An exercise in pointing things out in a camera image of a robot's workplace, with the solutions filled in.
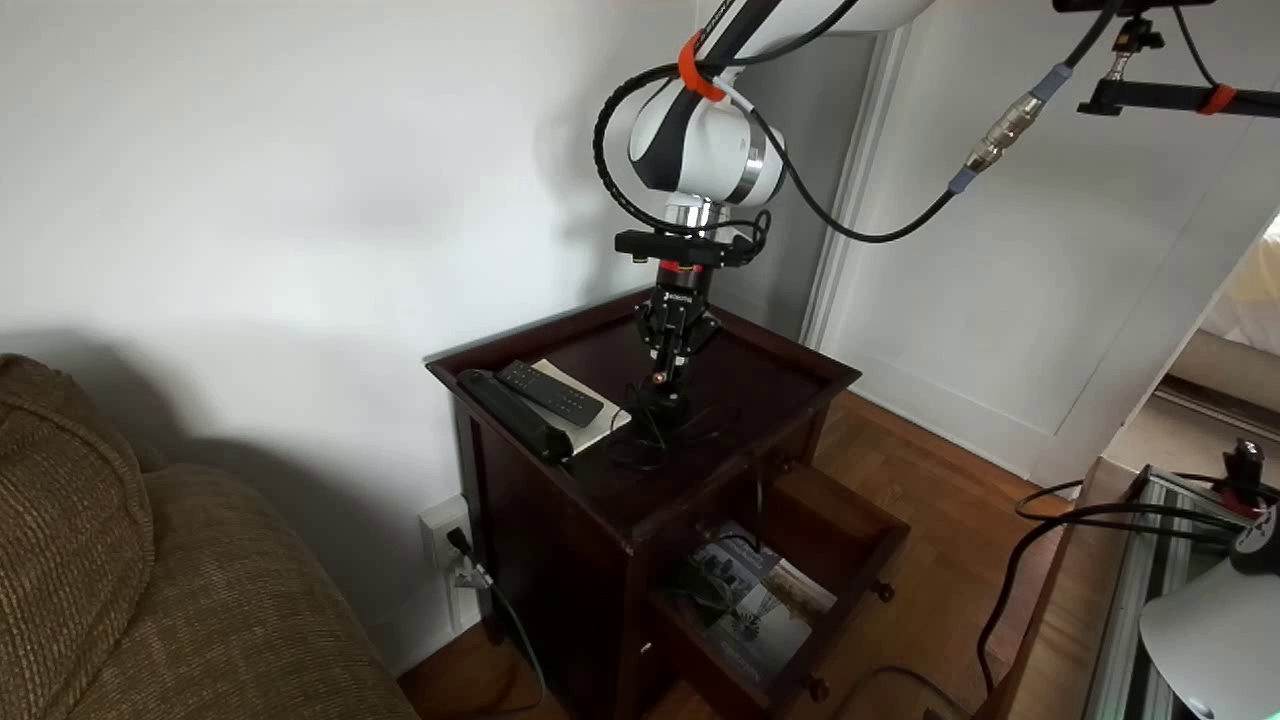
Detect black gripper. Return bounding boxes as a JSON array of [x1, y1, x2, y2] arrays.
[[637, 260, 718, 409]]

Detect white rounded robot base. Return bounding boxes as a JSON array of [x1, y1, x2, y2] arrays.
[[1136, 557, 1280, 720]]

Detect black battery charger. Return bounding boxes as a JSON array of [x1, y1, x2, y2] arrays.
[[623, 375, 699, 450]]

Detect dark wooden side table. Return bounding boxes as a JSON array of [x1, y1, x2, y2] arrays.
[[421, 278, 865, 720]]

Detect flat black remote with buttons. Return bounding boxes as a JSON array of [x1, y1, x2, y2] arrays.
[[497, 355, 613, 431]]

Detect thick black remote control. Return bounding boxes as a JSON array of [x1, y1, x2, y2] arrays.
[[456, 368, 578, 466]]

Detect dark wooden drawer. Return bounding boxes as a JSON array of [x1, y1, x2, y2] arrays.
[[652, 454, 915, 720]]

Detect small white booklet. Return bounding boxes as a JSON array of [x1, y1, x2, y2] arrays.
[[762, 551, 838, 619]]

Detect colourful magazine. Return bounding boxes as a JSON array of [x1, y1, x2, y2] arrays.
[[670, 520, 819, 686]]

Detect white panelled door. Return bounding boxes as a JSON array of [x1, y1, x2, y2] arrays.
[[794, 0, 1280, 492]]

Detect black knob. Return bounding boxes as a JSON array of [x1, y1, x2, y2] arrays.
[[1220, 436, 1272, 510]]

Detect brown fabric sofa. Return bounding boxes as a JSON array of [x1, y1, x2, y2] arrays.
[[0, 353, 423, 720]]

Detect orange tape wrap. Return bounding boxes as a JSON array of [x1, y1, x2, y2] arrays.
[[1192, 80, 1240, 119]]

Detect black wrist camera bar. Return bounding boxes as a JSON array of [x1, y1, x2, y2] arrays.
[[613, 224, 769, 266]]

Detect thin black wrist cable bundle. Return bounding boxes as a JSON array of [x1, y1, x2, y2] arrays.
[[716, 206, 778, 260]]

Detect orange cable strap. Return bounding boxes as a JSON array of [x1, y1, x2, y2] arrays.
[[670, 30, 734, 108]]

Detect white wall outlet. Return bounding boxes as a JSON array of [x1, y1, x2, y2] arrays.
[[415, 492, 489, 636]]

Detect black plug with cable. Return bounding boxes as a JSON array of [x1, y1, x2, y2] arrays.
[[442, 523, 552, 697]]

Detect black cables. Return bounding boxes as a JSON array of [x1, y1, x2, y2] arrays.
[[973, 475, 1250, 720]]

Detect aluminium frame rail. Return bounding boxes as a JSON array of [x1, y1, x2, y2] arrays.
[[1084, 465, 1250, 720]]

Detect black camera boom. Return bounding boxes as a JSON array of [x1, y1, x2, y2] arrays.
[[1076, 75, 1280, 124]]

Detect black camera ball mount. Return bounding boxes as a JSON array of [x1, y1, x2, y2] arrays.
[[1102, 11, 1170, 91]]

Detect black mounted camera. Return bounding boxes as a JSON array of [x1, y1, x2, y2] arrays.
[[1047, 0, 1220, 19]]

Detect thin black camera cable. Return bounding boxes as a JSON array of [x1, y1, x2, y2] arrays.
[[1168, 4, 1228, 97]]

